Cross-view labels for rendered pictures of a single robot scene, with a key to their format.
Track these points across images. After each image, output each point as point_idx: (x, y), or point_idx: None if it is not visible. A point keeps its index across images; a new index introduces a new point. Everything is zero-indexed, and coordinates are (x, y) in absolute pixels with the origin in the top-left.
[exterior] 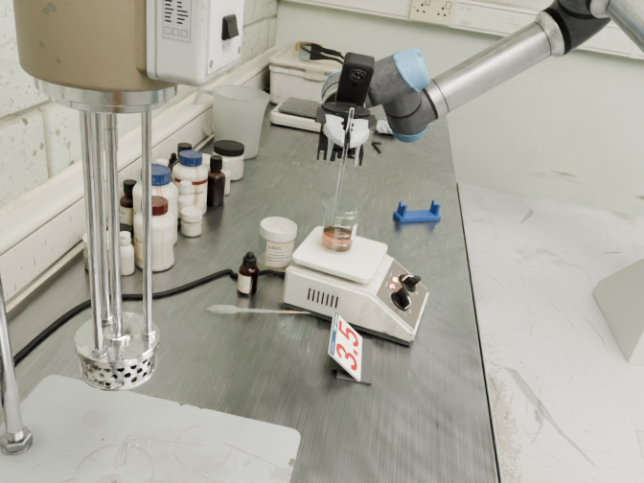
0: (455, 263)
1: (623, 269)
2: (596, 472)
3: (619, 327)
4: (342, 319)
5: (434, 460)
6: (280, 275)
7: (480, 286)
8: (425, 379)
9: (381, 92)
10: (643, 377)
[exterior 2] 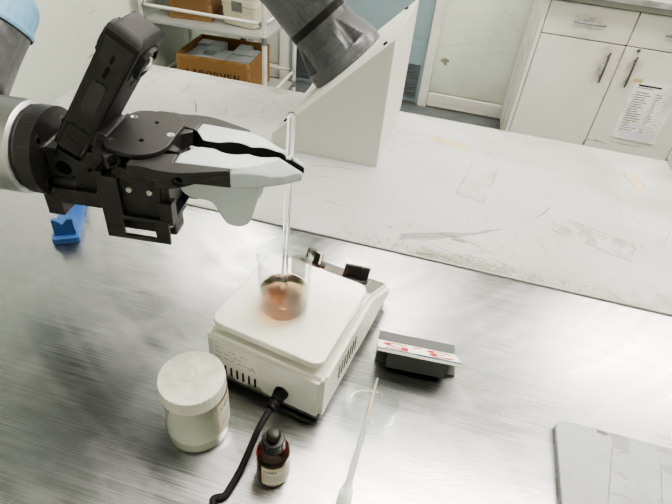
0: (205, 218)
1: (309, 107)
2: (508, 230)
3: (342, 150)
4: (379, 345)
5: (537, 320)
6: (276, 407)
7: (258, 213)
8: (433, 301)
9: (8, 77)
10: (392, 167)
